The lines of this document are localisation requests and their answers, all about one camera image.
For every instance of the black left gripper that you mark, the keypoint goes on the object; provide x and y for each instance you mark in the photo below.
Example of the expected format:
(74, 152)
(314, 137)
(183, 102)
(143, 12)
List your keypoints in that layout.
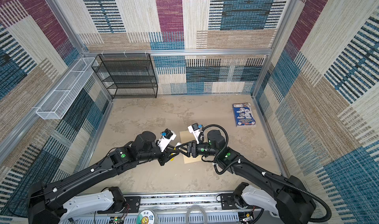
(166, 156)

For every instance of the yellow glue stick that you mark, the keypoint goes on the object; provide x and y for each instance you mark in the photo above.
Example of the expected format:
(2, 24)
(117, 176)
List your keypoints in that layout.
(173, 151)

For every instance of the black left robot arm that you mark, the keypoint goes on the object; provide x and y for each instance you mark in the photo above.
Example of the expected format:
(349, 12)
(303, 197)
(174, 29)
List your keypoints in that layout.
(57, 201)

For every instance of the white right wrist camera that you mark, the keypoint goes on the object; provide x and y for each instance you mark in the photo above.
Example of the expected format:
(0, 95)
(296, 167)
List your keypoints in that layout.
(197, 130)

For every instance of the manila paper envelope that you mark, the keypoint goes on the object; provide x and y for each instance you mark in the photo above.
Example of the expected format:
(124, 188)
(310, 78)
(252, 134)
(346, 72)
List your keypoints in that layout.
(186, 136)

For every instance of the white wire mesh basket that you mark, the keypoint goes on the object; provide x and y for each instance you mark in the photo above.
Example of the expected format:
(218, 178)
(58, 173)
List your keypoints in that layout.
(56, 105)

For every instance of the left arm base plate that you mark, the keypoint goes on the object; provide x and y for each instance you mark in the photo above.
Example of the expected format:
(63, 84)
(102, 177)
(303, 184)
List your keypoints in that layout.
(130, 204)

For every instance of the black wire mesh shelf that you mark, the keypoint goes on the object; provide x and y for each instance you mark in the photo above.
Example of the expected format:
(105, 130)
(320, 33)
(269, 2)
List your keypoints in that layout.
(127, 76)

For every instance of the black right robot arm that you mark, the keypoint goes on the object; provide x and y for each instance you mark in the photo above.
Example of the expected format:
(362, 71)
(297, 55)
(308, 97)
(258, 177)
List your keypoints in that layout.
(288, 198)

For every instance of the clear plastic tube loop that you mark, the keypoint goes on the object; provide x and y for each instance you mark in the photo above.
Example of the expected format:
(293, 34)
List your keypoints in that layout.
(196, 214)

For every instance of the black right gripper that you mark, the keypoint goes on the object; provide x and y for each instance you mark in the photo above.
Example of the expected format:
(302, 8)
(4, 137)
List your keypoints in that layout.
(192, 146)

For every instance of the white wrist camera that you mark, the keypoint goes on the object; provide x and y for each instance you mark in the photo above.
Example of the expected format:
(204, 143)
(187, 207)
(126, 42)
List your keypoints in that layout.
(197, 130)
(166, 137)

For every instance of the blue comic paperback book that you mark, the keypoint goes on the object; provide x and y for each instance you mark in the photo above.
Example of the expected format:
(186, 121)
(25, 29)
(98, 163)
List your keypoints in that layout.
(243, 115)

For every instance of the round green sticker tape roll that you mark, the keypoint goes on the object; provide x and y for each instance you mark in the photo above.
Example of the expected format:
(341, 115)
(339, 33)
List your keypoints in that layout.
(147, 217)

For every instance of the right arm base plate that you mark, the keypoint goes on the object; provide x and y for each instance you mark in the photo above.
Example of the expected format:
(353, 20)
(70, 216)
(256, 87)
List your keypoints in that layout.
(227, 202)

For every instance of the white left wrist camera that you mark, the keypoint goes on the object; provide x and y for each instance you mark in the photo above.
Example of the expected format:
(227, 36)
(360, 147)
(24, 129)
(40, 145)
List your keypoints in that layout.
(166, 137)

